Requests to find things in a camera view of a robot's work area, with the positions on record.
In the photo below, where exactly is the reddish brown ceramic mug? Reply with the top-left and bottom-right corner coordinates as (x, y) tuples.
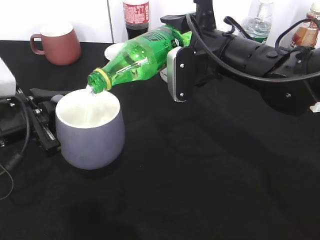
(29, 20), (82, 66)

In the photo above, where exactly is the white ceramic mug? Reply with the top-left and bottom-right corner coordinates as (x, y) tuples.
(104, 42), (125, 61)

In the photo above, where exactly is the cola bottle red label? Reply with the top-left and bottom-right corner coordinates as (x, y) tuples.
(122, 0), (150, 40)

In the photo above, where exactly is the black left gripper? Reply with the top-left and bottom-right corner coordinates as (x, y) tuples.
(0, 87), (70, 156)

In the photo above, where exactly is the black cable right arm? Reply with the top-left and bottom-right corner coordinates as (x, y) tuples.
(186, 12), (320, 82)

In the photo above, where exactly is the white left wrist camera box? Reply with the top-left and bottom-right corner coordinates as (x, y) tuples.
(0, 58), (17, 99)

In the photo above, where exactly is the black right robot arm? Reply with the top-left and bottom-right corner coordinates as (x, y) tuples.
(160, 0), (320, 116)

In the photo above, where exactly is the black table cloth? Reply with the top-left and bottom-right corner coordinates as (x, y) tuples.
(0, 39), (320, 240)

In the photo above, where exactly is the clear water bottle green label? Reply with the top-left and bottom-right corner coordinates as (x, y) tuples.
(242, 0), (274, 44)

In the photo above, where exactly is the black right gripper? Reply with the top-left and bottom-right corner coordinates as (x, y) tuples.
(160, 0), (216, 101)

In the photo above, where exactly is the iced tea bottle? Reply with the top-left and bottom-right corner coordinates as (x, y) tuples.
(289, 0), (320, 48)

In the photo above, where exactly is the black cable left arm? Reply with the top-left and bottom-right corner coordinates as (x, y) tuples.
(0, 96), (32, 201)

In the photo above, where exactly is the grey ceramic mug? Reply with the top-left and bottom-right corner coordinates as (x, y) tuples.
(51, 89), (125, 170)

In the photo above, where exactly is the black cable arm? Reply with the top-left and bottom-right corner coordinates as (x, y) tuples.
(0, 96), (32, 201)
(186, 12), (320, 82)

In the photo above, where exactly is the green plastic soda bottle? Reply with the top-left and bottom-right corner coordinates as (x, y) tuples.
(87, 25), (192, 94)

